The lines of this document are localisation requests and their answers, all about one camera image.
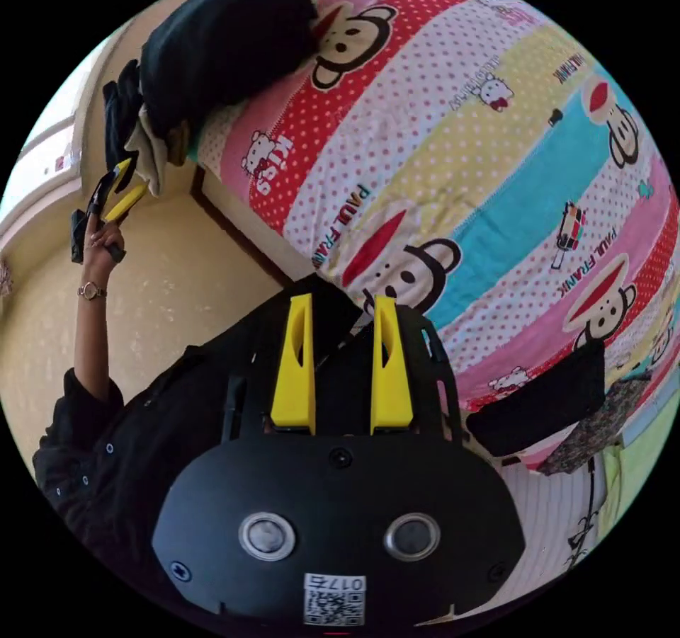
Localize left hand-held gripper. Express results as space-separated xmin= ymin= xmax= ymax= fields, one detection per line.
xmin=71 ymin=158 xmax=149 ymax=265

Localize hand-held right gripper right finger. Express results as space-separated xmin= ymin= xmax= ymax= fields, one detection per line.
xmin=369 ymin=293 xmax=415 ymax=435

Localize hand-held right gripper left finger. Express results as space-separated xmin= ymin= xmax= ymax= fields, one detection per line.
xmin=270 ymin=293 xmax=317 ymax=435

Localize black long sleeve shirt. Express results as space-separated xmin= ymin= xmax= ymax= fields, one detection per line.
xmin=103 ymin=59 xmax=143 ymax=193

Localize person's left forearm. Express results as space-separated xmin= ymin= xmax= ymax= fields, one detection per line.
xmin=73 ymin=276 xmax=115 ymax=401

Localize person's left hand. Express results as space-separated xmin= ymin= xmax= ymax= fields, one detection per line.
xmin=81 ymin=214 xmax=126 ymax=284

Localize black and floral clothes pile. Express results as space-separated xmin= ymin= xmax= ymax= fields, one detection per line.
xmin=466 ymin=339 xmax=655 ymax=477

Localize black and beige clothes pile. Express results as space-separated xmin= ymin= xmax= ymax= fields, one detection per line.
xmin=126 ymin=0 xmax=321 ymax=197

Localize bed with cartoon printed sheet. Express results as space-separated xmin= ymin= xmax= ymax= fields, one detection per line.
xmin=188 ymin=0 xmax=680 ymax=490

